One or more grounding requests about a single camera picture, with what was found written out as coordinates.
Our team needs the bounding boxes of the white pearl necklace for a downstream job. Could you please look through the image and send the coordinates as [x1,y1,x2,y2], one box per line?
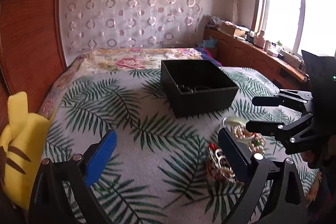
[233,126,266,155]

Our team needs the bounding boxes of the pale jade bangle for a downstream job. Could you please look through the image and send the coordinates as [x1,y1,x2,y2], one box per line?
[222,117,255,143]

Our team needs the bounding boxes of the silver crystal hair comb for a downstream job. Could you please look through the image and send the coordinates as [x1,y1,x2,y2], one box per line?
[206,143,237,184]

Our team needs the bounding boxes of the person's right hand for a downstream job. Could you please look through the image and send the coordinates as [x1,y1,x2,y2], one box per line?
[300,151,320,169]

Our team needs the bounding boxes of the wooden windowsill cabinet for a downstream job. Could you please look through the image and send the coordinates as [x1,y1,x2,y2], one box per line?
[203,27,309,91]

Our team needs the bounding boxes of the white bottle on sill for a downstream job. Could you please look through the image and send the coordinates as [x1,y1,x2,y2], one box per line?
[254,30,265,49]

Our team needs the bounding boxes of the yellow plush toy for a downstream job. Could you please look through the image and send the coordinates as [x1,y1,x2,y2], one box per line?
[1,92,51,210]

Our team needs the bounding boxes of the black square storage box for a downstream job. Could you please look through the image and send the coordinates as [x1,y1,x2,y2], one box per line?
[161,60,239,118]

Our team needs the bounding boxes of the blue blanket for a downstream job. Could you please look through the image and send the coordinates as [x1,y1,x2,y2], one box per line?
[195,48,222,67]

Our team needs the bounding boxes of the cardboard box on cabinet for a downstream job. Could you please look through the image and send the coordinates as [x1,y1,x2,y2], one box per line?
[220,22,249,38]

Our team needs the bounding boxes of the palm leaf print bedsheet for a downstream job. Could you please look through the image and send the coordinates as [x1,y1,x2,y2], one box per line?
[43,68,300,223]

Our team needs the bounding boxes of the wooden wardrobe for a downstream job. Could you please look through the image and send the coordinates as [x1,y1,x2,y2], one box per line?
[1,0,66,128]

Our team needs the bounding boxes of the floral quilt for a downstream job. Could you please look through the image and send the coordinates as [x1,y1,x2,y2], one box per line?
[38,48,202,119]

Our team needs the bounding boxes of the pink circle pattern curtain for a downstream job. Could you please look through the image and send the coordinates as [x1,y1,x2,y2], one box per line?
[60,0,205,52]

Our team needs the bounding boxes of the window with wooden frame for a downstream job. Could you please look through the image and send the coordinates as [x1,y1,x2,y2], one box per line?
[252,0,335,57]

